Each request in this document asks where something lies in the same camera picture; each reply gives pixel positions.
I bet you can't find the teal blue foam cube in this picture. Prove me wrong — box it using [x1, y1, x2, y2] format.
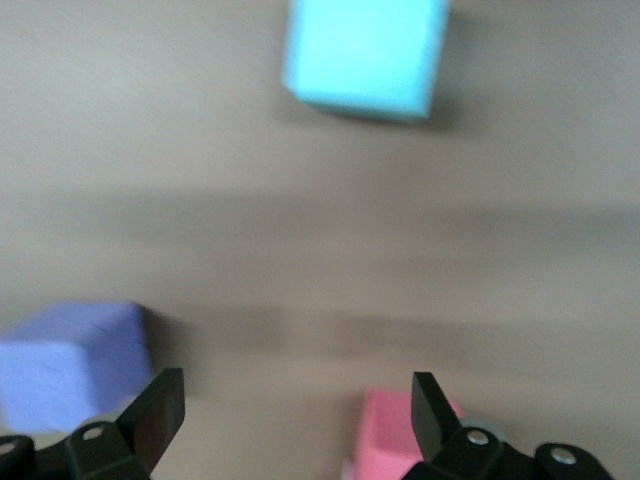
[280, 0, 450, 126]

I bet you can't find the purple foam cube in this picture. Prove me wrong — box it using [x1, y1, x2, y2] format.
[0, 299, 155, 436]

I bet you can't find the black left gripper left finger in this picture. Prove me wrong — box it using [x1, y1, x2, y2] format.
[37, 368, 186, 480]

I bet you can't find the dark pink foam cube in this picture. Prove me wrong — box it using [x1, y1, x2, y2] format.
[341, 388, 465, 480]

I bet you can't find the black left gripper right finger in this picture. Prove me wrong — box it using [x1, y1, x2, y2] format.
[404, 371, 534, 480]

